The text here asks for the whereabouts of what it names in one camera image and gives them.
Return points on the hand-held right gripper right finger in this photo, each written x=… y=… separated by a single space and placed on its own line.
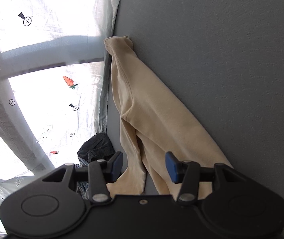
x=173 y=166

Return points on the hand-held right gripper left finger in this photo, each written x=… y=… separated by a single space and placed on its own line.
x=118 y=164

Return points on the beige shirt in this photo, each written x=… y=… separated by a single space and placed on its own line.
x=156 y=117

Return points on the black garment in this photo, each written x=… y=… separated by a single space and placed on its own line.
x=97 y=145

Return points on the checked garment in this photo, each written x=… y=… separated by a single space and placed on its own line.
x=83 y=163

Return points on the white printed sheet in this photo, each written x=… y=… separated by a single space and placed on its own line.
x=44 y=10

